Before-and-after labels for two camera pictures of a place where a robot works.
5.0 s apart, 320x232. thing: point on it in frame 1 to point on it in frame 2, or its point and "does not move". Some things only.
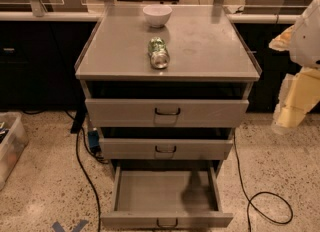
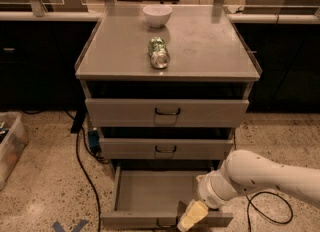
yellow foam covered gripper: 308,39 to 209,194
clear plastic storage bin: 13,142 does not move
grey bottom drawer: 167,195 does not move
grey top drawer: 166,104 does not move
